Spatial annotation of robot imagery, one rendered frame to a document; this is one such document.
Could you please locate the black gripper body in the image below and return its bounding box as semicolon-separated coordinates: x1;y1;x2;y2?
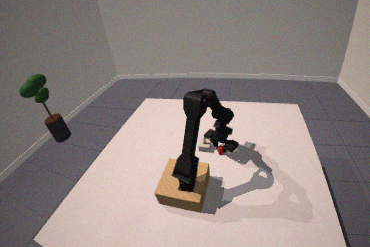
205;129;239;152

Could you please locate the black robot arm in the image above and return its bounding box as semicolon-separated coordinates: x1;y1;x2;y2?
172;88;234;192

